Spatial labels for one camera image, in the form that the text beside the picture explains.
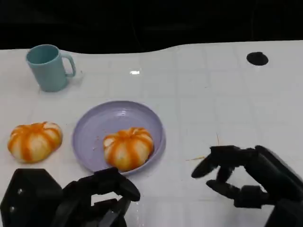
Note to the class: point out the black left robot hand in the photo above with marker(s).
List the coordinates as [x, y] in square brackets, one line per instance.
[78, 205]

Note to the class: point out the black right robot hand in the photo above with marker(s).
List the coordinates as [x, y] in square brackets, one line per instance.
[272, 170]

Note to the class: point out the orange and white bread roll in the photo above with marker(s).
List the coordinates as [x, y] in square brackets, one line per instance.
[129, 149]
[34, 142]

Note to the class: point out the thin orange sliver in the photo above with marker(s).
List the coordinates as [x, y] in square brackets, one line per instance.
[196, 158]

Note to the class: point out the lilac plate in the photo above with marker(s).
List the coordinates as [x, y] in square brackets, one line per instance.
[99, 123]

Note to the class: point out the black table grommet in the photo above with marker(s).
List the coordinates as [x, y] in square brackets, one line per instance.
[257, 58]

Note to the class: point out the pale green mug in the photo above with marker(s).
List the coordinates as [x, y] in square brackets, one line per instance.
[48, 73]

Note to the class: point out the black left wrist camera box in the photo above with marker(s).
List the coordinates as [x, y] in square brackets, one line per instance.
[28, 201]

